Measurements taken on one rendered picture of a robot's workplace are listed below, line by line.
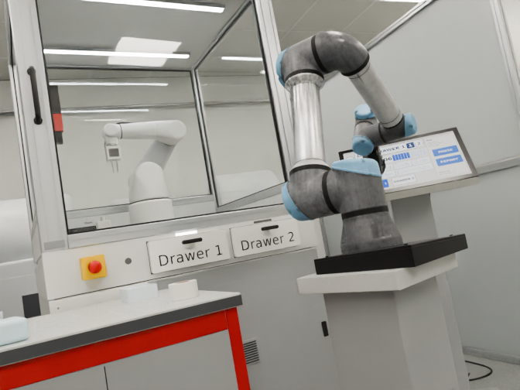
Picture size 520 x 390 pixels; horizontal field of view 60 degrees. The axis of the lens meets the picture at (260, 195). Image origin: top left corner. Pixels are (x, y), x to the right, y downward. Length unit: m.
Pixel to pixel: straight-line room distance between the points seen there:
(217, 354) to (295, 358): 0.82
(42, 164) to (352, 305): 1.05
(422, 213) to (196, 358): 1.27
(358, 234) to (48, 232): 0.96
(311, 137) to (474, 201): 1.63
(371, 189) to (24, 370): 0.81
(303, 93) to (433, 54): 1.67
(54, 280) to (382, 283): 1.01
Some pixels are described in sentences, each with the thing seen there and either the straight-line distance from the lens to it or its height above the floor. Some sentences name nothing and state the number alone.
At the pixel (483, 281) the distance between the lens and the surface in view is 2.82.
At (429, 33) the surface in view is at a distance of 2.94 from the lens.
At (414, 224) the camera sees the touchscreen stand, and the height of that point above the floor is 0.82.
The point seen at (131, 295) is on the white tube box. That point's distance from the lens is 1.33.
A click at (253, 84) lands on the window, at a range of 1.94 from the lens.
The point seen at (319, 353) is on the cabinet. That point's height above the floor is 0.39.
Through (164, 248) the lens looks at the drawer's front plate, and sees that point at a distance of 1.61.
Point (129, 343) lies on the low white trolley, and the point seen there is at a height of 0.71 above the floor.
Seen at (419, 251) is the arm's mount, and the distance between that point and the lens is 1.02.
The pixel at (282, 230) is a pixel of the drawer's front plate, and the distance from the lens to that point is 1.80.
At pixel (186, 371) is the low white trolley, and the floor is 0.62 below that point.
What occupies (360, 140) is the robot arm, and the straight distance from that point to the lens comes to 1.60.
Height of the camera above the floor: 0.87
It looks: 5 degrees up
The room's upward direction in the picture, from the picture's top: 10 degrees counter-clockwise
